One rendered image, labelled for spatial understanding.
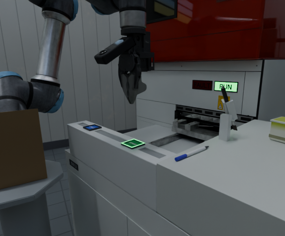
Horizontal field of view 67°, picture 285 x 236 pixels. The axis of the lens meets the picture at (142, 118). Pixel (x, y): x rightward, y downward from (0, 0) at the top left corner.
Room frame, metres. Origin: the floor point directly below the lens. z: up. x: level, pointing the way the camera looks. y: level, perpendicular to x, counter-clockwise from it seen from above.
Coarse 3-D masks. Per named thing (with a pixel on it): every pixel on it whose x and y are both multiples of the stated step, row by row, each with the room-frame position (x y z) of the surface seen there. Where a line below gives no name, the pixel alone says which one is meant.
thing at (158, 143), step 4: (168, 136) 1.04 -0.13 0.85; (172, 136) 1.04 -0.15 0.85; (176, 136) 1.06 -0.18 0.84; (180, 136) 1.08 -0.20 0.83; (184, 136) 1.11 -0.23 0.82; (156, 140) 0.98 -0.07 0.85; (160, 140) 0.98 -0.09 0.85; (164, 140) 1.00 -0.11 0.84; (168, 140) 1.02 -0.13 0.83; (172, 140) 1.04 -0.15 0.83; (152, 144) 0.94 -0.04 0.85; (156, 144) 0.96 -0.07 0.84; (160, 144) 0.98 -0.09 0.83; (164, 144) 1.00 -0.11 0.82
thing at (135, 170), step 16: (80, 128) 0.84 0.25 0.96; (80, 144) 0.82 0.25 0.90; (96, 144) 0.72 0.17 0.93; (112, 144) 0.65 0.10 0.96; (80, 160) 0.83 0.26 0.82; (96, 160) 0.73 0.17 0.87; (112, 160) 0.65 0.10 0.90; (128, 160) 0.59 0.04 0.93; (144, 160) 0.53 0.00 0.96; (160, 160) 0.53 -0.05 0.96; (112, 176) 0.65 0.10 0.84; (128, 176) 0.59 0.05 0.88; (144, 176) 0.54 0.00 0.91; (128, 192) 0.59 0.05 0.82; (144, 192) 0.54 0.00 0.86
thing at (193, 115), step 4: (176, 112) 1.23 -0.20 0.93; (180, 112) 1.21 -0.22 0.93; (184, 112) 1.19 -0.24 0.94; (188, 112) 1.17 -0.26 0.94; (176, 116) 1.23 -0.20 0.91; (184, 116) 1.19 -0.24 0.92; (188, 116) 1.17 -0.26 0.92; (192, 116) 1.15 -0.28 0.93; (196, 116) 1.13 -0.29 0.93; (200, 116) 1.11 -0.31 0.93; (204, 116) 1.09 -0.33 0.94; (208, 116) 1.08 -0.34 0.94; (176, 120) 1.23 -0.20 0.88; (208, 120) 1.07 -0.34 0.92; (212, 120) 1.06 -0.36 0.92; (216, 120) 1.04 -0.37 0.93; (232, 124) 0.98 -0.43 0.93; (236, 124) 0.96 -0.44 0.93; (240, 124) 0.95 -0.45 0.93; (204, 128) 1.09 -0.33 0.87
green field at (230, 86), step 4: (216, 84) 1.06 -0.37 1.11; (220, 84) 1.04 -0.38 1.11; (224, 84) 1.03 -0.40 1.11; (228, 84) 1.01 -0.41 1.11; (232, 84) 1.00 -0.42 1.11; (236, 84) 0.99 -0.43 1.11; (216, 88) 1.06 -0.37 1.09; (220, 88) 1.04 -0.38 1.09; (228, 88) 1.01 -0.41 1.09; (232, 88) 1.00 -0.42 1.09; (236, 88) 0.98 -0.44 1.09
